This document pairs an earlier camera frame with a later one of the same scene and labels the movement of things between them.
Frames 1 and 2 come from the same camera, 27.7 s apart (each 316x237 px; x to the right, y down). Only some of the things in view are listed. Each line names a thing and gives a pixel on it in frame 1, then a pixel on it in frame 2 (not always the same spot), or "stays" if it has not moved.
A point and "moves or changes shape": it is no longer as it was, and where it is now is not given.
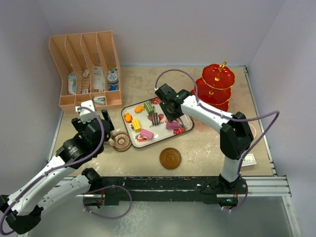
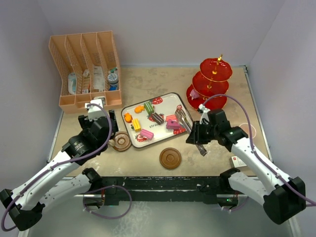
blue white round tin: (112, 78) stays
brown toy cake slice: (155, 119) moves or changes shape
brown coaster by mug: (123, 141) stays
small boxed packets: (86, 83) stays
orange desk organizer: (88, 63) stays
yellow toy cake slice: (137, 125) stays
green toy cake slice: (149, 107) stays
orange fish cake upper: (138, 109) stays
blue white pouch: (72, 81) stays
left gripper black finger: (107, 117) → (113, 121)
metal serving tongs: (178, 119) → (179, 110)
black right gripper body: (171, 115) → (204, 133)
